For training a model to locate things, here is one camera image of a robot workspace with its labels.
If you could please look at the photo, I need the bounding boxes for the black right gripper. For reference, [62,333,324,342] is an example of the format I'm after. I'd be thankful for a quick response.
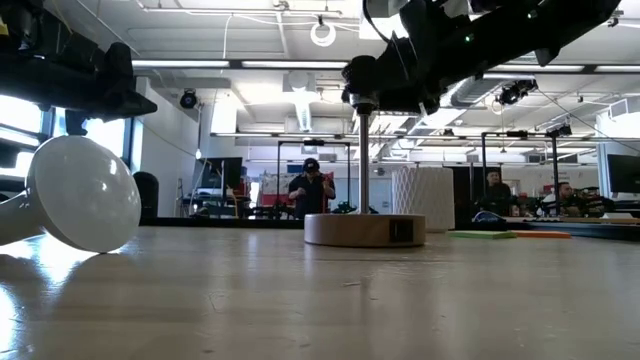
[372,0,466,116]

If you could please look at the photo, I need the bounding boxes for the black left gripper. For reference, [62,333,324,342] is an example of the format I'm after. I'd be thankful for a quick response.
[0,0,159,137]

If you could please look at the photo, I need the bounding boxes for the lamp stand with wooden base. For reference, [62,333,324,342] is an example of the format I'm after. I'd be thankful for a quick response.
[303,54,427,248]

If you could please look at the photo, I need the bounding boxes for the large bright window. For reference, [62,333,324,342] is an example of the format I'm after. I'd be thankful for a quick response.
[0,94,134,174]

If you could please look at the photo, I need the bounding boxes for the white patterned lampshade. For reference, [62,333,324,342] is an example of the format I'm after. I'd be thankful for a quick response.
[391,166,456,233]

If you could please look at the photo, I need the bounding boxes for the person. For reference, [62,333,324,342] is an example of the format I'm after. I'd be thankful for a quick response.
[477,168,512,217]
[288,157,337,220]
[542,181,576,217]

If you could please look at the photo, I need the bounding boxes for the black computer monitor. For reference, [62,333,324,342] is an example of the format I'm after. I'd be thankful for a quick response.
[199,157,244,190]
[607,153,640,194]

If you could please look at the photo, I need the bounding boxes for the green sticky note pad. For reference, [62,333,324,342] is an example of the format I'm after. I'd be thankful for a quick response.
[446,229,518,240]

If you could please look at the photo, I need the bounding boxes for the orange sticky note pad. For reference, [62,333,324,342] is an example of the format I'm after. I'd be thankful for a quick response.
[512,229,572,240]

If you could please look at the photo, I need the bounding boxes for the silver ribbed ventilation duct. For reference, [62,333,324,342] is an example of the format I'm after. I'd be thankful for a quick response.
[449,74,501,109]

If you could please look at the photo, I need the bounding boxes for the coiled white cable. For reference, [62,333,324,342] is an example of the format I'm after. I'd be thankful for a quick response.
[309,22,337,48]

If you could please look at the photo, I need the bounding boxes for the black ceiling-mounted camera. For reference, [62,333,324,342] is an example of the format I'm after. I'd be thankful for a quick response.
[494,78,540,106]

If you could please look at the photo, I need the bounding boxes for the black aluminium table frame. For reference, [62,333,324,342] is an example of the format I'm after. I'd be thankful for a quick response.
[139,215,640,239]

